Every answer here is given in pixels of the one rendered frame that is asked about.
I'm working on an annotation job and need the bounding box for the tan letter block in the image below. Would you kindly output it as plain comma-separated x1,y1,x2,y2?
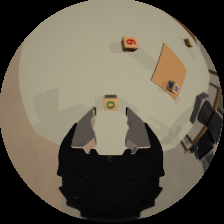
166,80,180,95
183,39,193,47
121,36,139,52
104,95,117,110

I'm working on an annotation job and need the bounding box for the orange flat mat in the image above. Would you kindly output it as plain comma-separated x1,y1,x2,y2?
151,43,187,100

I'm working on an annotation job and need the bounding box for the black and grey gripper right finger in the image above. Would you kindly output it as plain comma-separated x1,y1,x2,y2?
125,107,165,177

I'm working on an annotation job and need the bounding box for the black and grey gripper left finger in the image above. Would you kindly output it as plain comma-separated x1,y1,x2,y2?
57,107,97,177

